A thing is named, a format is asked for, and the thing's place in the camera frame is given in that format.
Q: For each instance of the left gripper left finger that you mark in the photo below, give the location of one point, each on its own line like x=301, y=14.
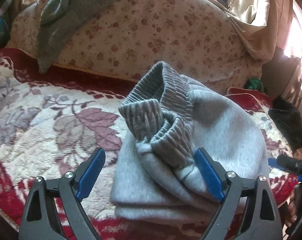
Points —
x=40, y=216

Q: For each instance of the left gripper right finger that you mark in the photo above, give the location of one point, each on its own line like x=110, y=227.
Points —
x=261, y=218

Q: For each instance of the finger of the right gripper distant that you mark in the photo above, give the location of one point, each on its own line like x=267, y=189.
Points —
x=287, y=164

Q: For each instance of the light grey sweatpants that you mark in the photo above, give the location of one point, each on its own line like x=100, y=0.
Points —
x=169, y=116

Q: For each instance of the black cloth item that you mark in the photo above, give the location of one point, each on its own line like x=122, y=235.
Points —
x=288, y=120

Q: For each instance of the green small item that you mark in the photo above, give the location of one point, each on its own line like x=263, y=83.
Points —
x=254, y=84

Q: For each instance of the red white floral blanket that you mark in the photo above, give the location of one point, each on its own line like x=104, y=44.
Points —
x=51, y=123

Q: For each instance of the beige curtain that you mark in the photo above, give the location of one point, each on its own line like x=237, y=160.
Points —
x=262, y=25

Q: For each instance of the floral beige quilt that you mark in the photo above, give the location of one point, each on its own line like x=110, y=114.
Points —
x=128, y=37

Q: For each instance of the grey-green fleece jacket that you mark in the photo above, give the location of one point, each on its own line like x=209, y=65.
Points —
x=58, y=22

